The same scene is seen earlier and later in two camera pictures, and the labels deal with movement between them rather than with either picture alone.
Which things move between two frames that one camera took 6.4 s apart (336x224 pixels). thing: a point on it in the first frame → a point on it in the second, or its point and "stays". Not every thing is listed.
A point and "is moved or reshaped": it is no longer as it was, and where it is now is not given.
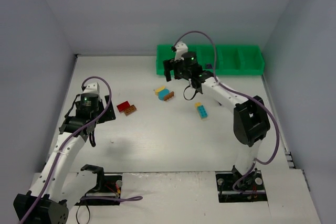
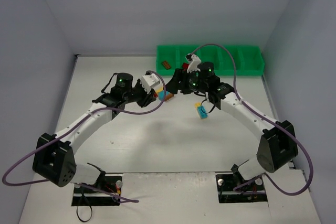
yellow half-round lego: [159, 89] stays
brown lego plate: [129, 110] is moved or reshaped
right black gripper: [172, 67] → [177, 82]
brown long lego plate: [166, 97] stays
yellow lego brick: [197, 104] stays
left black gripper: [108, 112] → [144, 98]
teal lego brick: [202, 112] stays
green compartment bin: [232, 59] stays
